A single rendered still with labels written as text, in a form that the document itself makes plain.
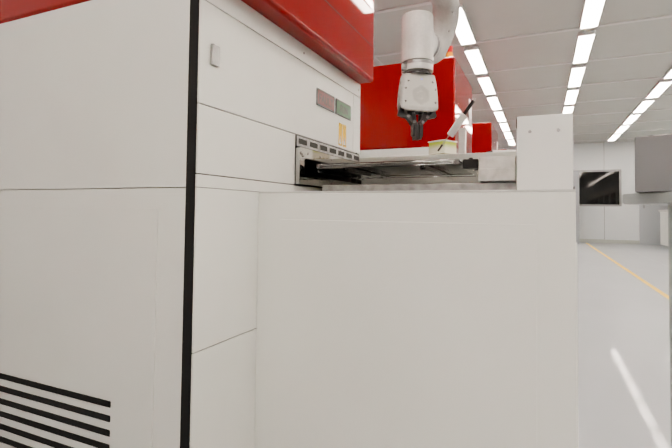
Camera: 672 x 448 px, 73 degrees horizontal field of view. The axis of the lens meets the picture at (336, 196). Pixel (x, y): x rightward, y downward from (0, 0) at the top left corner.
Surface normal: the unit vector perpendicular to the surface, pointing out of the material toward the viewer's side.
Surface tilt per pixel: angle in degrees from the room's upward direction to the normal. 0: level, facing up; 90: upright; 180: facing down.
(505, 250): 90
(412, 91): 90
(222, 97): 90
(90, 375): 90
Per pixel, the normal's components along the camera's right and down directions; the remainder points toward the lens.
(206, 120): 0.91, 0.00
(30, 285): -0.41, -0.04
